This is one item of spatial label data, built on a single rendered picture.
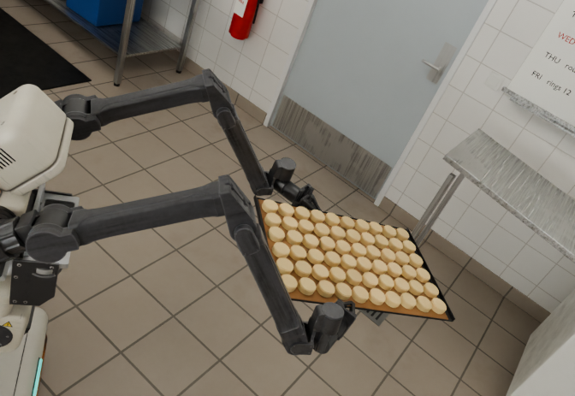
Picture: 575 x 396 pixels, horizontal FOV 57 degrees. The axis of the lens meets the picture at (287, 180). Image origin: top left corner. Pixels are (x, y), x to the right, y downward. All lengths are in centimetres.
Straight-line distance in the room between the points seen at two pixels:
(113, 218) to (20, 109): 31
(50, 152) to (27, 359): 100
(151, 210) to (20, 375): 106
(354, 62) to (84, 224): 278
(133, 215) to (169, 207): 7
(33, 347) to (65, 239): 101
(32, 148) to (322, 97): 284
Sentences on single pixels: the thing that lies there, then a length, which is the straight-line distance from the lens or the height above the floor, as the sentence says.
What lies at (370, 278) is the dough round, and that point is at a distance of 161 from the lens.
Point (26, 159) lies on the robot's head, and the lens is 121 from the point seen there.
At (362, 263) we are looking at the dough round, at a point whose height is 99.
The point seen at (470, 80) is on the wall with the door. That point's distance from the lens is 334.
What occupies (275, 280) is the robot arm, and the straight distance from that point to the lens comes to 121.
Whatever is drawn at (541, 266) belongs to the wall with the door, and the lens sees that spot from 360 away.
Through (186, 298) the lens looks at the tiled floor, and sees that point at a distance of 264.
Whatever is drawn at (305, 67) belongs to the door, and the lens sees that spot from 385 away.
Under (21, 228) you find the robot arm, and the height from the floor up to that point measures 118.
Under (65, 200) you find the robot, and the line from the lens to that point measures 154.
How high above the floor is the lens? 200
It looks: 34 degrees down
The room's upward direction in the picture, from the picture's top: 23 degrees clockwise
